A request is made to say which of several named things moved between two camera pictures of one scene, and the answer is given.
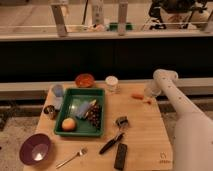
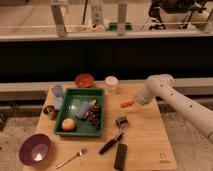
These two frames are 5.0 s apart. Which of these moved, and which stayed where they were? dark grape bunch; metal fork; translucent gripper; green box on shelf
Moved: translucent gripper
Stayed: metal fork; dark grape bunch; green box on shelf
